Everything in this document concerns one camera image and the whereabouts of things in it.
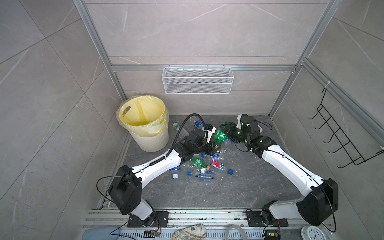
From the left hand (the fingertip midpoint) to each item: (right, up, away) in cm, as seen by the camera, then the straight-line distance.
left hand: (220, 143), depth 77 cm
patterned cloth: (-13, -40, -9) cm, 43 cm away
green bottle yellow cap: (-11, -13, +11) cm, 20 cm away
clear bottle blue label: (-25, -18, +11) cm, 33 cm away
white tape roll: (+10, -42, -7) cm, 44 cm away
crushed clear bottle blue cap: (-7, -20, +6) cm, 22 cm away
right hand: (+1, +9, +2) cm, 9 cm away
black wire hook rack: (+52, +1, -14) cm, 54 cm away
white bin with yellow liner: (-47, +14, +25) cm, 55 cm away
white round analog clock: (+41, -40, -9) cm, 58 cm away
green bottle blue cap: (0, +3, -2) cm, 4 cm away
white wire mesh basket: (-11, +40, +24) cm, 48 cm away
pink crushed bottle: (0, -14, +9) cm, 17 cm away
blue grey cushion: (-56, -41, -9) cm, 70 cm away
